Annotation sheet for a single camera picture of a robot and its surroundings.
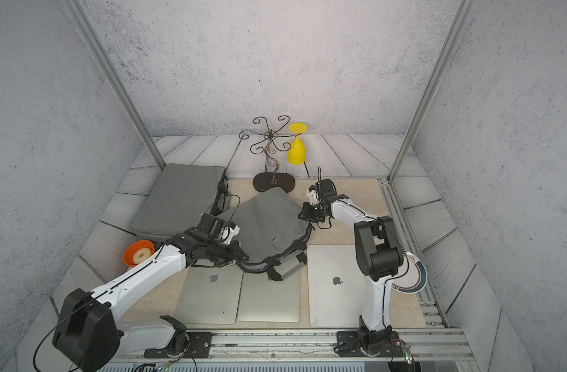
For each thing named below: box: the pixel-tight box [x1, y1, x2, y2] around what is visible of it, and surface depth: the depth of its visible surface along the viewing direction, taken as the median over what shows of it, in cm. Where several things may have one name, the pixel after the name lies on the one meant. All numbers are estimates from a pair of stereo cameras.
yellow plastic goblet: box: [286, 122, 308, 166], surface depth 102 cm
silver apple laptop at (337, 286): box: [306, 244, 367, 328], surface depth 85 cm
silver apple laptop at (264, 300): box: [237, 269, 301, 323], surface depth 84 cm
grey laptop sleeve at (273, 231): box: [214, 187, 316, 282], surface depth 95 cm
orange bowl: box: [122, 239, 155, 268], surface depth 93 cm
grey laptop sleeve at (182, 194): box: [131, 163, 226, 238], surface depth 107 cm
